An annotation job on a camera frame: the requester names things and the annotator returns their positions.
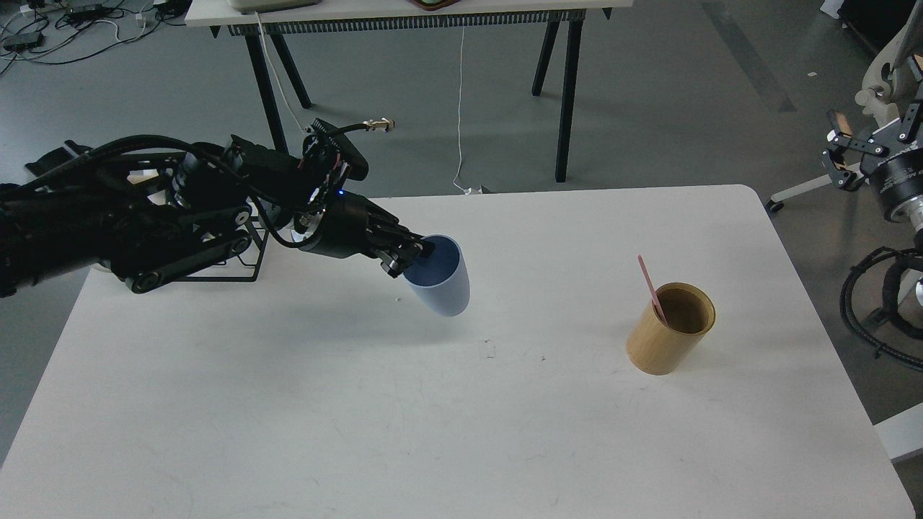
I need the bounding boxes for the background white table black legs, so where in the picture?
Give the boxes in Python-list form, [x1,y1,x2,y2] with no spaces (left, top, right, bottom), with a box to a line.
[184,1,632,182]

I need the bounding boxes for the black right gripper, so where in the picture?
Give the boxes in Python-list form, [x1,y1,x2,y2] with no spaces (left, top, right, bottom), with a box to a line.
[821,76,922,224]

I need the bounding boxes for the white hanging cable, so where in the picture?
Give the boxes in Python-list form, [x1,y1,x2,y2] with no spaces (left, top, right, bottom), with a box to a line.
[452,27,484,195]
[256,11,307,134]

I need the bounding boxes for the floor cables and power strips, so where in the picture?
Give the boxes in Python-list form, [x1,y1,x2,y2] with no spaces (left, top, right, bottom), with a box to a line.
[0,0,195,73]

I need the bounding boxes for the light blue plastic cup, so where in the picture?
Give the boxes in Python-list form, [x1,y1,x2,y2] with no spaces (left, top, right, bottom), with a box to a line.
[402,234,470,316]

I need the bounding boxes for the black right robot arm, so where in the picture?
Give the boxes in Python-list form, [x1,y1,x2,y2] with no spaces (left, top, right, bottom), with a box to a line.
[821,91,922,371]

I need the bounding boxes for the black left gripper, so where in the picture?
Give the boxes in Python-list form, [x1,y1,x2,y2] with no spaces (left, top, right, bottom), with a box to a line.
[297,196,436,278]

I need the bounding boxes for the wooden cylindrical holder cup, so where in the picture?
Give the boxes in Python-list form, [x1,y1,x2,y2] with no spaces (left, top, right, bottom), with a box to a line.
[625,283,717,376]

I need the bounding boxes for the black wire dish rack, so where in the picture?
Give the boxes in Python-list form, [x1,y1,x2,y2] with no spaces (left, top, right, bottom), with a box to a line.
[169,216,271,283]

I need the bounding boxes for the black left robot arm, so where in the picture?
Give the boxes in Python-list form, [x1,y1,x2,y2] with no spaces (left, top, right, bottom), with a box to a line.
[1,118,435,298]

